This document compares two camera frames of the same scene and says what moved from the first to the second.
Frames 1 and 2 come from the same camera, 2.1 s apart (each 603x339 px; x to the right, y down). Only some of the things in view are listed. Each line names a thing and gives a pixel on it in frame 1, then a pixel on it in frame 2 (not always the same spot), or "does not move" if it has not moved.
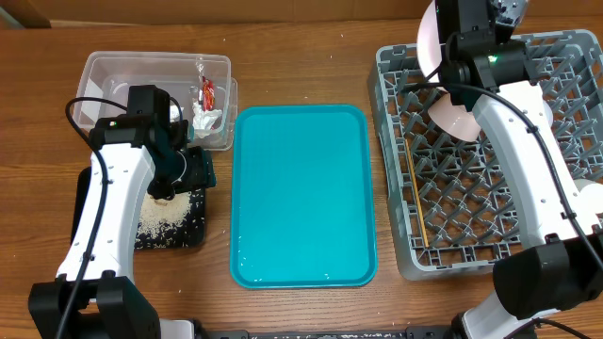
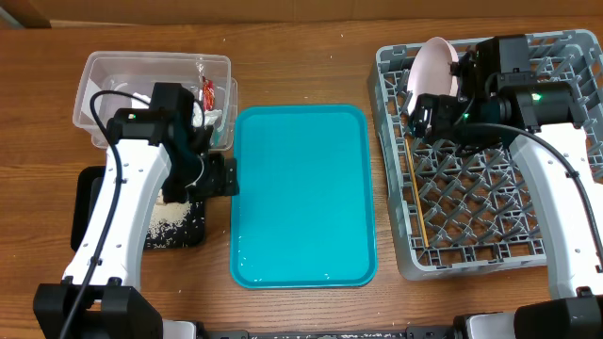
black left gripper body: [171, 171] to [202, 176]
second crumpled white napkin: [203, 120] does not move
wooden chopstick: [417, 196] does not move
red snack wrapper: [208, 94] does not move
